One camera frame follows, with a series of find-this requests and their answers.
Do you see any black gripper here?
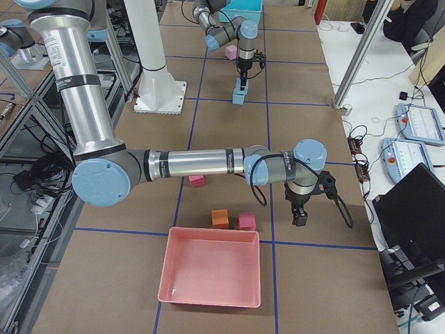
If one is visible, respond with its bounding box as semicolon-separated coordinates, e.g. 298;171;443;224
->
236;50;265;91

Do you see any light blue foam block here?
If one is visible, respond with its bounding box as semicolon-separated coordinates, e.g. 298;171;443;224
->
232;88;246;105
234;77;249;95

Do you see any silver robot arm near bin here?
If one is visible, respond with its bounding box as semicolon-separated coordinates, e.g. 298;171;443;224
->
193;1;266;86

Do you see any light pink foam block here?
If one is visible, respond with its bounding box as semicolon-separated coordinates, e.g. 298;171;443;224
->
225;45;238;61

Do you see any magenta foam block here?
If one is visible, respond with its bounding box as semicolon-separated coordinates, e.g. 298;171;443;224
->
238;212;257;231

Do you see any cyan plastic bin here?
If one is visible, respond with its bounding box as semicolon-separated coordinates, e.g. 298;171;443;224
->
218;0;263;24

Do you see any orange foam block left side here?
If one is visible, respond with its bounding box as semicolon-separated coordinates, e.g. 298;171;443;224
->
211;209;229;229

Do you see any small orange electronics board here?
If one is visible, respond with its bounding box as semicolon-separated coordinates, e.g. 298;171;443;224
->
348;136;363;154

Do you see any black laptop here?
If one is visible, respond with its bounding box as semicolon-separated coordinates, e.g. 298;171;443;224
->
371;161;445;289

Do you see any dark pink foam block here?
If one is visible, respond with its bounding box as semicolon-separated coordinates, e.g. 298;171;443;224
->
188;175;206;188

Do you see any pink plastic bin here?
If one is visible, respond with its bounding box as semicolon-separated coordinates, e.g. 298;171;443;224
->
158;227;261;308

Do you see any blue teach pendant tablet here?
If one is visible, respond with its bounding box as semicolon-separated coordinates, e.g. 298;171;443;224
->
382;137;434;183
395;104;444;146

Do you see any seated person in black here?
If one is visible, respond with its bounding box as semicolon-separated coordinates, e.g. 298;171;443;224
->
382;0;438;52

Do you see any black power box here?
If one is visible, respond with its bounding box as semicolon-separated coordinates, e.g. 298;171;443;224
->
13;170;34;191

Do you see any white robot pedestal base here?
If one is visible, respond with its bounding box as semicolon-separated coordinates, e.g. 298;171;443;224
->
124;0;186;115

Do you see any aluminium frame post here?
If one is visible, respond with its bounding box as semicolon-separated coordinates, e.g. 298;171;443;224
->
332;0;393;109

